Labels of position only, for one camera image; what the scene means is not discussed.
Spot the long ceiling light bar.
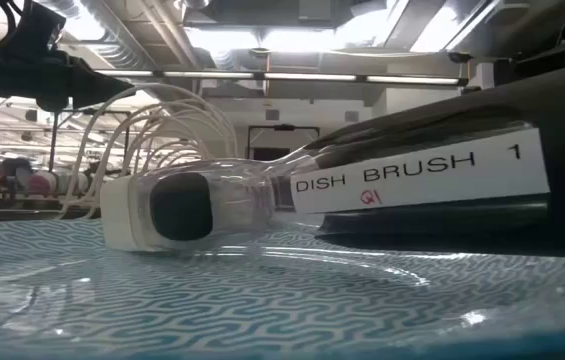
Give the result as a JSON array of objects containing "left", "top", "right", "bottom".
[{"left": 94, "top": 68, "right": 469, "bottom": 87}]

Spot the white wire dish rack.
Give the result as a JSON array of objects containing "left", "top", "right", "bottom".
[{"left": 56, "top": 82, "right": 239, "bottom": 221}]

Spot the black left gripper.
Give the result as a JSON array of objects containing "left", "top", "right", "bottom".
[{"left": 0, "top": 48, "right": 136, "bottom": 112}]

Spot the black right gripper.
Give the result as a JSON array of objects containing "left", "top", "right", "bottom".
[{"left": 493, "top": 14, "right": 565, "bottom": 85}]

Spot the blue wave-patterned plate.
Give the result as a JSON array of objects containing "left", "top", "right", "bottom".
[{"left": 0, "top": 214, "right": 565, "bottom": 360}]

